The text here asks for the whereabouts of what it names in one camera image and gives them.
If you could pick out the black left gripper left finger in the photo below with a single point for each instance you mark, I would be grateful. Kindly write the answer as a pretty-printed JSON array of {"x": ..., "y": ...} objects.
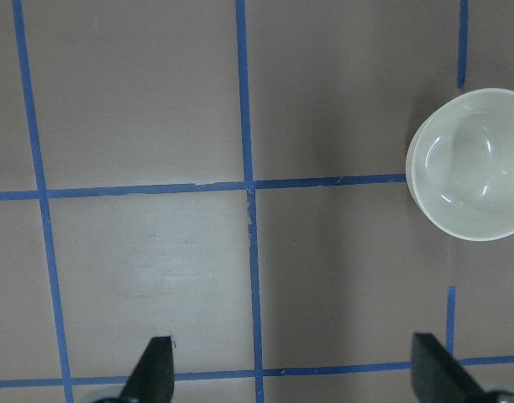
[{"x": 153, "y": 378}]

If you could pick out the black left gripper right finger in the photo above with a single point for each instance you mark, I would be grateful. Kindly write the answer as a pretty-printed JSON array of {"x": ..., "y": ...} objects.
[{"x": 437, "y": 377}]

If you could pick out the white ceramic bowl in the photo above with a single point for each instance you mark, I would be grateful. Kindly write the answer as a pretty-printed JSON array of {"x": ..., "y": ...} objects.
[{"x": 460, "y": 166}]

